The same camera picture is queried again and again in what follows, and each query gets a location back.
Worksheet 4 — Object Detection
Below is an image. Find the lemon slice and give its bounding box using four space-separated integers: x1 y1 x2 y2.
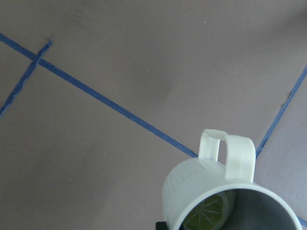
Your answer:
182 190 236 230

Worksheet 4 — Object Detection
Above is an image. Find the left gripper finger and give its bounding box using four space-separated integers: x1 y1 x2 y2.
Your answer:
155 221 168 230

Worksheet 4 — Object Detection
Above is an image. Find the white mug with handle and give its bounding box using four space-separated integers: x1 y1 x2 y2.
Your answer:
162 129 301 230

